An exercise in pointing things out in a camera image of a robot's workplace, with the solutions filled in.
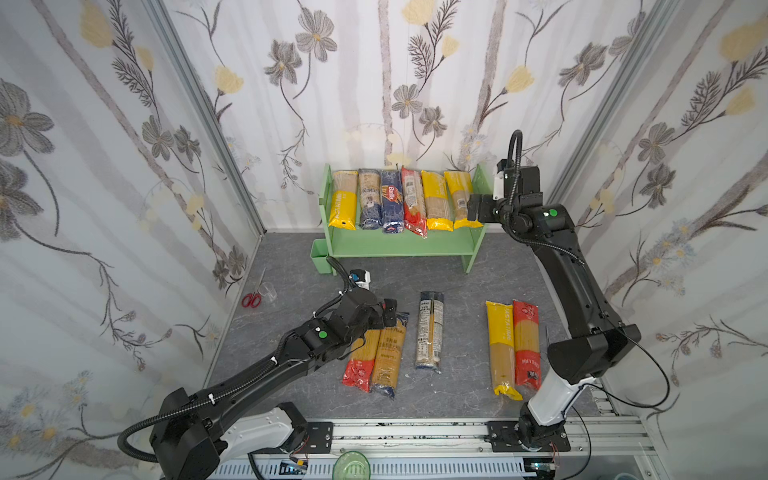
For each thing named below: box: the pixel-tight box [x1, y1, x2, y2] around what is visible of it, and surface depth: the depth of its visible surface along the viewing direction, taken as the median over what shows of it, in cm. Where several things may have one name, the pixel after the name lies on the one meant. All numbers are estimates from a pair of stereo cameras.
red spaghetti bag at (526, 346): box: [512, 300, 541, 392], surface depth 92 cm
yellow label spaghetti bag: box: [328, 170, 359, 231], surface depth 90 cm
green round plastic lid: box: [332, 450, 371, 480], surface depth 71 cm
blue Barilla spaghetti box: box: [381, 169, 404, 234], surface depth 87 cm
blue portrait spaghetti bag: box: [358, 168, 383, 230], surface depth 90 cm
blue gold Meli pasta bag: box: [371, 312, 409, 399], surface depth 87 cm
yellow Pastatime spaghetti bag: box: [421, 170, 454, 232], surface depth 88 cm
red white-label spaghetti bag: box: [401, 167, 429, 238], surface depth 86 cm
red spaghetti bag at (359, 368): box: [342, 329, 381, 393], surface depth 85 cm
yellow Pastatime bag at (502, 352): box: [486, 301, 523, 401], surface depth 90 cm
